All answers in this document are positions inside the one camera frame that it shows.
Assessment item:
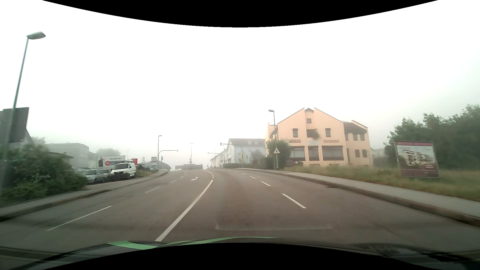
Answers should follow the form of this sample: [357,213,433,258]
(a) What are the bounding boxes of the car's own bonnet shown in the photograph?
[0,236,480,270]

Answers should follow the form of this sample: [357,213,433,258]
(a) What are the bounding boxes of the billboard with building picture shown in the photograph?
[394,140,440,179]

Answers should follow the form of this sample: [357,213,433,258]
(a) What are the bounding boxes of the green bushes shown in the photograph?
[0,142,89,206]

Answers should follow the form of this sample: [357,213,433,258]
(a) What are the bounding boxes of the lamp post with road sign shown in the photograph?
[268,109,281,171]

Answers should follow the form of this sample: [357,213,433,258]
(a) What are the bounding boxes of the road sign seen from behind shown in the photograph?
[0,107,30,144]

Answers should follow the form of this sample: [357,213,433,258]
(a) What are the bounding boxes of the white building with grey roof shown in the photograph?
[209,138,268,169]

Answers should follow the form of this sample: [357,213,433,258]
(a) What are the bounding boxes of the tall lamp post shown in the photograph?
[0,31,47,196]

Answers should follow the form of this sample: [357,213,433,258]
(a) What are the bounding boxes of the white billboard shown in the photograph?
[97,155,127,168]

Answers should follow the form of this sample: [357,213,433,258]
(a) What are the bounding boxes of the grass verge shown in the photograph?
[282,165,480,202]

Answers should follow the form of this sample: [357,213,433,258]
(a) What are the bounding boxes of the dark hedge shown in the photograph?
[223,162,268,170]

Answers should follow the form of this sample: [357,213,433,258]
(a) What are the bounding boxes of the peach building with dark roof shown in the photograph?
[266,107,374,167]

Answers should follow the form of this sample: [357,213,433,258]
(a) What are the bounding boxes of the dark green bush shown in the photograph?
[266,139,292,169]

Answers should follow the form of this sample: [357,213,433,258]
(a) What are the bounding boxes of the grey pavement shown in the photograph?
[0,170,169,222]
[236,167,480,228]

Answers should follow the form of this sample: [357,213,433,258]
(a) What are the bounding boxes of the group of trees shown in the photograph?
[383,104,480,170]

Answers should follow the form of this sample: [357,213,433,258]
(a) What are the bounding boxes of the grey asphalt road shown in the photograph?
[0,168,480,254]

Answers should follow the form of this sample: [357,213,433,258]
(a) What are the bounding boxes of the white van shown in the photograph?
[108,161,137,181]

